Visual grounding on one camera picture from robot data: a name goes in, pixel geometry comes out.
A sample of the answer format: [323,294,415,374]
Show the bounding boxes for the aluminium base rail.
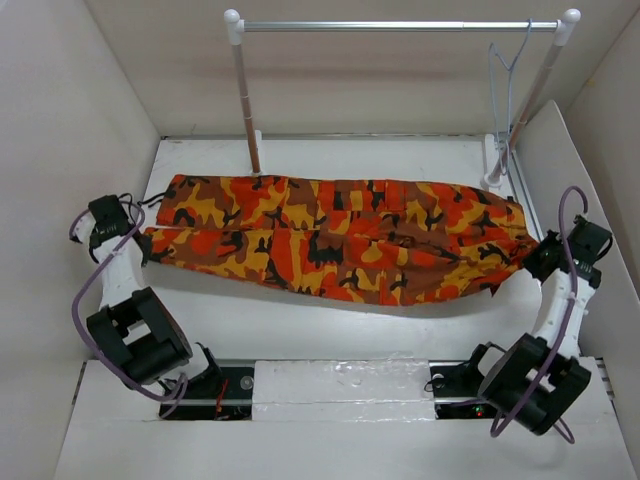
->
[159,359,496,423]

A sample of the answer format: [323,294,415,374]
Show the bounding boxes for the aluminium side rail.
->
[507,147,544,241]

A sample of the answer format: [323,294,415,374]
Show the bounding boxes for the orange camouflage trousers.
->
[145,174,537,306]

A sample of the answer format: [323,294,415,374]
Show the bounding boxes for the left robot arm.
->
[69,195,225,402]

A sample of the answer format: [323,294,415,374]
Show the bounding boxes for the white clothes rack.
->
[223,8,582,189]

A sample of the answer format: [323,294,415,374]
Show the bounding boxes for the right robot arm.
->
[462,215,613,437]

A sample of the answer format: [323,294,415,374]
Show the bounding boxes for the blue wire hanger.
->
[487,18,535,177]

